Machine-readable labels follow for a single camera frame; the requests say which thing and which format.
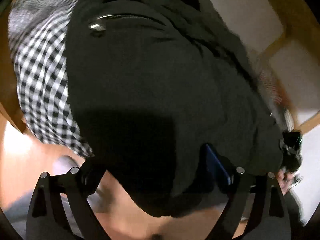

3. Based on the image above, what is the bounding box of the dark green large jacket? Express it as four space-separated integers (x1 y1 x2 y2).
65 0 283 217

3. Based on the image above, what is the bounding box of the grey floor mat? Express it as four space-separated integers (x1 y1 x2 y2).
1 157 109 239

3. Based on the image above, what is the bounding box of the black white checkered bedsheet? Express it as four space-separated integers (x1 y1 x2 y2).
8 0 93 158

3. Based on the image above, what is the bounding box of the wooden bunk bed frame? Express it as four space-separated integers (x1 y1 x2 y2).
1 0 319 131

